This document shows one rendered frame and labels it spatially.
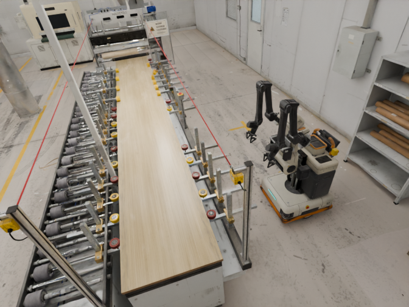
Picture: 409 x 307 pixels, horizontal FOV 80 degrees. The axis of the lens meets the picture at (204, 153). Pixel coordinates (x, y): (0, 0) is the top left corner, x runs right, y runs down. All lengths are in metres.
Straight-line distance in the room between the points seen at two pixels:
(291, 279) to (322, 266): 0.36
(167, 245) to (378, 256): 2.23
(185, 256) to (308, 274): 1.46
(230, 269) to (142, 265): 0.69
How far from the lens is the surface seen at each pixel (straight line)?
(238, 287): 2.77
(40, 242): 1.46
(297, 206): 3.02
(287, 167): 2.72
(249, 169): 1.30
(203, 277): 2.03
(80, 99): 2.31
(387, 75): 3.76
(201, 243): 1.95
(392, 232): 3.55
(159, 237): 2.03
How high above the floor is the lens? 2.56
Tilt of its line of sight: 39 degrees down
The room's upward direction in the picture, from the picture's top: 6 degrees counter-clockwise
